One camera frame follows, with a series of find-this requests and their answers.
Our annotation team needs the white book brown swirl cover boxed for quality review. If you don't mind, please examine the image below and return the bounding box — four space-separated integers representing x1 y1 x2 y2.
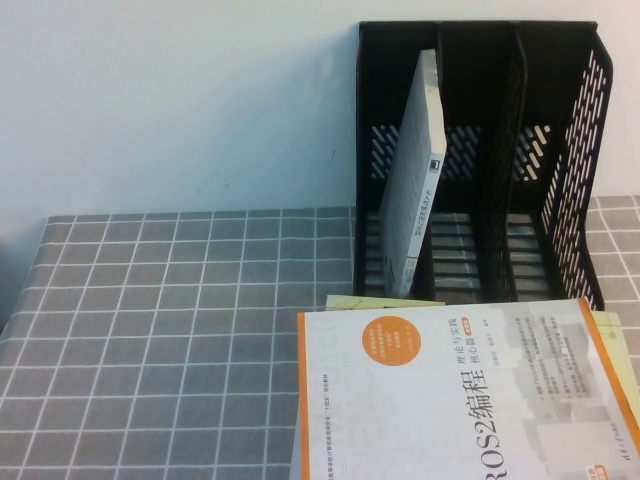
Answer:
377 48 449 300

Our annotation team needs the black plastic book stand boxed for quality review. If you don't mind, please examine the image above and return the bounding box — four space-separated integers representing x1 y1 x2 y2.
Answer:
352 19 614 314

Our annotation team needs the grey checkered tablecloth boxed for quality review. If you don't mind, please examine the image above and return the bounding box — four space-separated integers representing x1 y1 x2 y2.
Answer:
0 194 640 480

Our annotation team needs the yellow-green book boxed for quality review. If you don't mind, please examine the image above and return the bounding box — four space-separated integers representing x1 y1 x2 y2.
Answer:
324 293 640 436

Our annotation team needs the white orange ROS2 book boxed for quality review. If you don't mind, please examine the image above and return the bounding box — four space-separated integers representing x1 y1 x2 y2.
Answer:
294 297 640 480

